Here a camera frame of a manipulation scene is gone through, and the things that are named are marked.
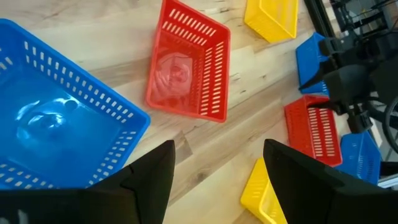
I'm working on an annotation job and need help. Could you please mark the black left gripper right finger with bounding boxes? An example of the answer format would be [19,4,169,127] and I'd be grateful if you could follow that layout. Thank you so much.
[263,139,398,224]

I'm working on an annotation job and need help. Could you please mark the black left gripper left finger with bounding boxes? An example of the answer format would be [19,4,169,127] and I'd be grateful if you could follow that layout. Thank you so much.
[0,139,176,224]

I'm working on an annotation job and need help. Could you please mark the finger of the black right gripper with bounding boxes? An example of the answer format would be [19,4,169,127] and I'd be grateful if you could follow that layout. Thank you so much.
[298,60,335,91]
[307,101,343,113]

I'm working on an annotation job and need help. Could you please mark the blue plastic slotted basket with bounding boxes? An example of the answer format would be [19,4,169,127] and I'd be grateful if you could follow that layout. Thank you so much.
[334,130,382,186]
[295,32,332,96]
[0,18,152,190]

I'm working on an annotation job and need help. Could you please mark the red plastic slotted basket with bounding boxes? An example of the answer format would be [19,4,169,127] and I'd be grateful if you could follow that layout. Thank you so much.
[145,0,231,124]
[284,95,343,167]

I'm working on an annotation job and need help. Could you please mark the yellow plastic slotted basket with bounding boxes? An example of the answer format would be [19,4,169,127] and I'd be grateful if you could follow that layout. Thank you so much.
[244,0,299,44]
[239,157,289,224]

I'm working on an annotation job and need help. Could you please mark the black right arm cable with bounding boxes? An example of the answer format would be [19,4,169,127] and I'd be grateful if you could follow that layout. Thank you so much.
[381,95,398,155]

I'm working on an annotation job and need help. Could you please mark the black aluminium table frame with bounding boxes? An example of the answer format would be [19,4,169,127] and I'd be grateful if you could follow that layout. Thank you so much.
[303,0,398,38]

